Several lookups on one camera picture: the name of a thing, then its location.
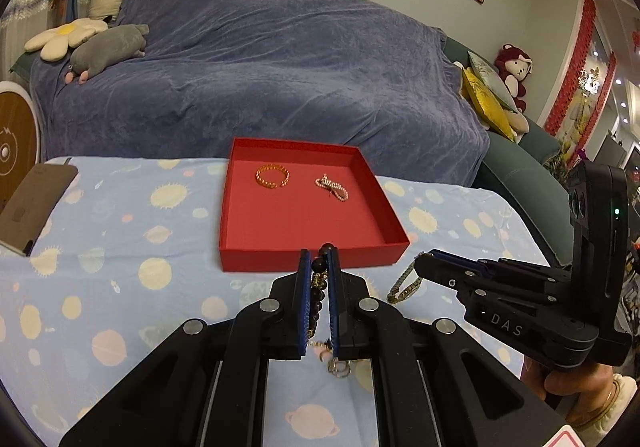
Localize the gold watch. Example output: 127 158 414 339
386 261 422 305

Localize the dark bead bracelet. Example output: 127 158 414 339
305 242 335 343

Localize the gold link bracelet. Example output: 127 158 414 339
254 163 292 190

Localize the right hand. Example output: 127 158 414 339
520 357 615 425

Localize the dark green sofa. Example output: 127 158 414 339
441 35 576 269

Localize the red cardboard box tray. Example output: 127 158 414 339
218 137 410 273

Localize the gold yellow pillow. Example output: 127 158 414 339
460 68 515 142

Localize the light blue planet tablecloth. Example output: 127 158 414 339
1 157 548 446

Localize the grey-green pillow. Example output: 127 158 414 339
468 51 518 112

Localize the red monkey plush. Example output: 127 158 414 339
494 44 534 112

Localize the brown phone case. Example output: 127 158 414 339
0 163 78 256

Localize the blue-grey sofa blanket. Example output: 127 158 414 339
29 0 490 186

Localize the grey plush toy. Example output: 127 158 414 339
64 25 150 84

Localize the cream flower cushion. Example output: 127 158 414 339
24 18 108 63

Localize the white curtain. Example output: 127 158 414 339
1 0 52 80

